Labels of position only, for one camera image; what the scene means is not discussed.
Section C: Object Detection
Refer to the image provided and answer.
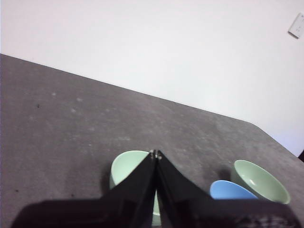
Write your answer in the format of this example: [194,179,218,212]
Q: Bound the blue ribbed bowl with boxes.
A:
[209,180,259,200]

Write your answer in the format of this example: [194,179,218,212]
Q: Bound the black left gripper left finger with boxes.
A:
[11,149,157,228]

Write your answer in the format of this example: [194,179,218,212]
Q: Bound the white wall socket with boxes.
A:
[287,13,304,39]

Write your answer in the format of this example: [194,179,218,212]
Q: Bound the pale green ribbed bowl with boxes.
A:
[230,159,292,205]
[109,150,162,227]

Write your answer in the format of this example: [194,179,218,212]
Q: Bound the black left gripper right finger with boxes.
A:
[155,149,300,228]

